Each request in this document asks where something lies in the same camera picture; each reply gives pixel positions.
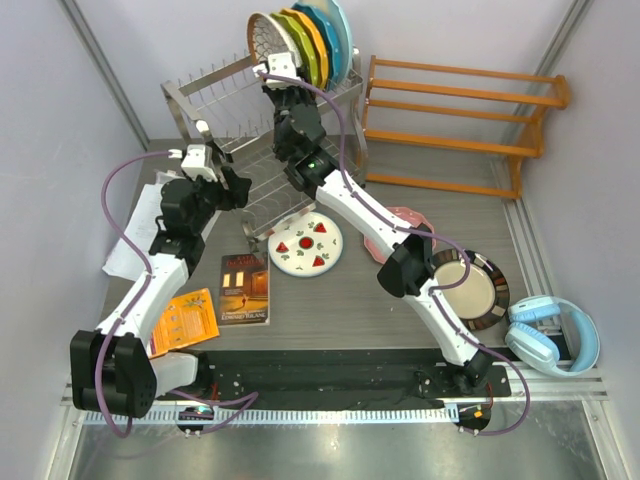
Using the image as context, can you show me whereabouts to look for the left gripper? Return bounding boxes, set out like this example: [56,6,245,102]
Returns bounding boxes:
[185,167,251,234]

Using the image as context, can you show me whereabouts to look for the steel dish rack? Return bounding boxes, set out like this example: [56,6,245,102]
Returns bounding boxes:
[159,44,366,251]

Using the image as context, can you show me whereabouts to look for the brown floral pattern plate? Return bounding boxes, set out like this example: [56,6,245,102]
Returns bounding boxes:
[246,12,301,67]

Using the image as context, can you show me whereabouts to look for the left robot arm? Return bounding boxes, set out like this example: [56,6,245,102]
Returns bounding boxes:
[70,166,251,418]

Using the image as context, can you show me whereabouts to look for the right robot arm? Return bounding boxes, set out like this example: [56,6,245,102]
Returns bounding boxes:
[262,74,493,395]

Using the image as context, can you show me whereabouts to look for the orange wooden shelf rack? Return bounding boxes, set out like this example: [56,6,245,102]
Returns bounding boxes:
[360,55,570,200]

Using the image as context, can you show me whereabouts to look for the green plate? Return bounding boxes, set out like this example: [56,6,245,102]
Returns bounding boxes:
[270,12,323,88]

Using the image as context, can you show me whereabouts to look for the orange plate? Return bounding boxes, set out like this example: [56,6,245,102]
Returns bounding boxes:
[280,8,330,90]

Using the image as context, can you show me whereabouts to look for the stack of white papers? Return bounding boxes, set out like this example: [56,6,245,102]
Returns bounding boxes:
[102,183,164,281]

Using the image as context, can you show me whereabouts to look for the blue dotted plate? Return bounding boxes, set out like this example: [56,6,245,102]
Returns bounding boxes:
[294,1,341,90]

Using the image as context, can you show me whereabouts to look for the dark paperback book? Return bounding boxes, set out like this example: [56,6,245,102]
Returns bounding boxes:
[219,254,270,327]

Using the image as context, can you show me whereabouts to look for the light blue plate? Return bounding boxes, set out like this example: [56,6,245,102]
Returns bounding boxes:
[306,0,354,83]

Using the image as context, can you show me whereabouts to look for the white strawberry plate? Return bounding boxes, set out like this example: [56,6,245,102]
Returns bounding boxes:
[267,212,344,278]

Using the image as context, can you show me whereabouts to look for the orange booklet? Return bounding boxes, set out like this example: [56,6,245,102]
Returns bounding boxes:
[148,289,219,358]

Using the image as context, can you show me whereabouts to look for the pink dotted plate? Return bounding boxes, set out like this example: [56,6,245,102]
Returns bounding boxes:
[363,206,435,264]

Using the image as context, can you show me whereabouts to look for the dark rimmed cream plate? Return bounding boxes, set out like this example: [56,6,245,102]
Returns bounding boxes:
[430,249,510,330]

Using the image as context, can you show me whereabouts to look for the light blue headphones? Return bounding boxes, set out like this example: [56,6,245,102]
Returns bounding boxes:
[505,295,601,378]

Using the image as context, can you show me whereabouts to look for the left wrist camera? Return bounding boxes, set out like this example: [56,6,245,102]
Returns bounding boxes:
[169,144,218,182]

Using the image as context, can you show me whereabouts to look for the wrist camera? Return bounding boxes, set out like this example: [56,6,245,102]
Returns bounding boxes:
[252,51,301,90]
[169,144,218,182]

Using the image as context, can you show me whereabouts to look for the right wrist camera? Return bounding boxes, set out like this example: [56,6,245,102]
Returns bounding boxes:
[252,51,301,90]

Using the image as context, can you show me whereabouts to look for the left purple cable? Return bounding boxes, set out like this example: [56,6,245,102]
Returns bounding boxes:
[97,148,261,436]

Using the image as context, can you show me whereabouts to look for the purple cable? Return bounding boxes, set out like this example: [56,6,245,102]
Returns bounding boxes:
[97,148,261,436]
[257,72,531,439]

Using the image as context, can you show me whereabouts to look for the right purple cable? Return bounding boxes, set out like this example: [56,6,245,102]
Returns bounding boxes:
[257,72,531,439]

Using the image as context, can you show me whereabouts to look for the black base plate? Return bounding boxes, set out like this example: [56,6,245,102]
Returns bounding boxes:
[183,348,511,411]

